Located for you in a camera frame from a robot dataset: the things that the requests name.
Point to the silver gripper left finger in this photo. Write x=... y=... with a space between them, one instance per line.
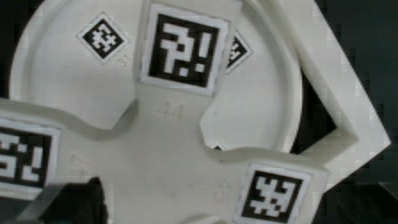
x=69 y=204

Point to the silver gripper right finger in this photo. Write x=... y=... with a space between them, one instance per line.
x=366 y=204

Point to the white cross-shaped table base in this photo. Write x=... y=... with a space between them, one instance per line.
x=174 y=182

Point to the white round table top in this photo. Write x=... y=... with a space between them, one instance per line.
x=195 y=47

